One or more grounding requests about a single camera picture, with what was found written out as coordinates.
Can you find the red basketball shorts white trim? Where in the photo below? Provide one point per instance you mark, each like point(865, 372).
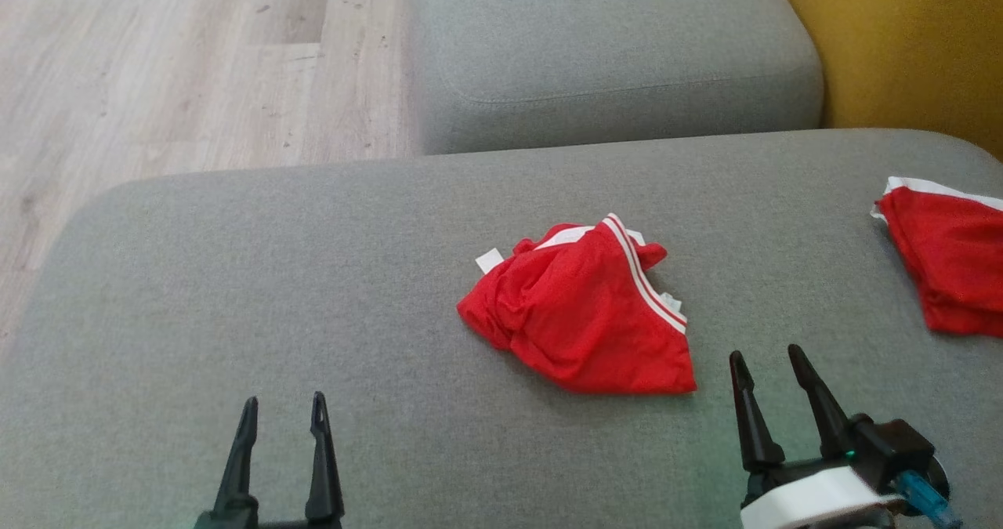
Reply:
point(580, 317)

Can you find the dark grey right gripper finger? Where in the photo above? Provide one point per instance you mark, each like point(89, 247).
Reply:
point(752, 419)
point(821, 407)

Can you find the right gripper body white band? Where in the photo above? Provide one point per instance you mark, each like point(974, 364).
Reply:
point(815, 498)

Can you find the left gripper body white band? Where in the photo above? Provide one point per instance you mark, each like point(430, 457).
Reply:
point(270, 523)

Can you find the large yellow sofa back cushion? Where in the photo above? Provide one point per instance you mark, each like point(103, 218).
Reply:
point(909, 43)

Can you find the folded red garment white band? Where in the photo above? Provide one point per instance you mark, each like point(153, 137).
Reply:
point(956, 255)

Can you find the large grey sofa seat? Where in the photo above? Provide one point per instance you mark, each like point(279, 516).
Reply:
point(235, 278)

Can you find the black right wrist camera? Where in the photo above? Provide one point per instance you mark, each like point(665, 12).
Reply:
point(893, 447)

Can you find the small grey sofa seat cushion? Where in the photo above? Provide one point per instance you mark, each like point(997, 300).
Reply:
point(595, 51)

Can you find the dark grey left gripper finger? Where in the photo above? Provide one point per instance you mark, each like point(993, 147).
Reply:
point(237, 466)
point(323, 466)

